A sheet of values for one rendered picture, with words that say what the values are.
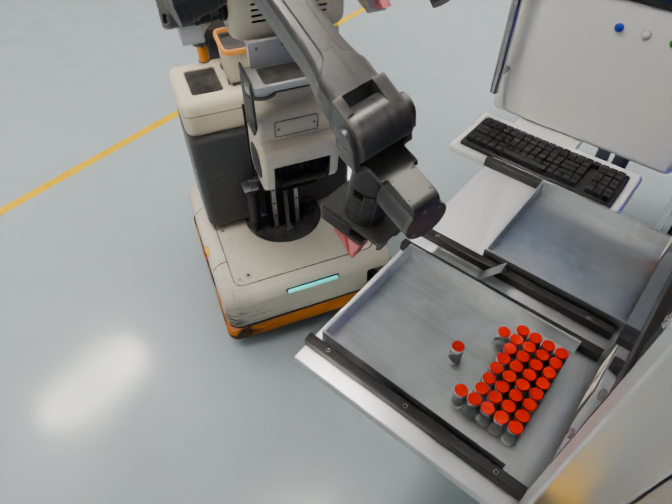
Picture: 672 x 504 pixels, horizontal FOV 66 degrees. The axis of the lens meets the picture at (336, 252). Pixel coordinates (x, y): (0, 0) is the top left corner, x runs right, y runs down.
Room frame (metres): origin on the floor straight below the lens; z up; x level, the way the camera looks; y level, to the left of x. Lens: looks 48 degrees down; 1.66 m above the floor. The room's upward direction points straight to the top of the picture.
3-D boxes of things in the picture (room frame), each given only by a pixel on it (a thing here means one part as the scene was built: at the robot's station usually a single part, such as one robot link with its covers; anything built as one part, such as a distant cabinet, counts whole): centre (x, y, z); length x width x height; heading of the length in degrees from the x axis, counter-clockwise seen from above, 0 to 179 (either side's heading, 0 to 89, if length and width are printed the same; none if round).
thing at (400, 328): (0.47, -0.19, 0.90); 0.34 x 0.26 x 0.04; 50
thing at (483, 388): (0.41, -0.26, 0.90); 0.18 x 0.02 x 0.05; 140
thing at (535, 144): (1.07, -0.53, 0.82); 0.40 x 0.14 x 0.02; 50
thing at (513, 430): (0.37, -0.31, 0.90); 0.18 x 0.02 x 0.05; 140
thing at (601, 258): (0.66, -0.50, 0.90); 0.34 x 0.26 x 0.04; 51
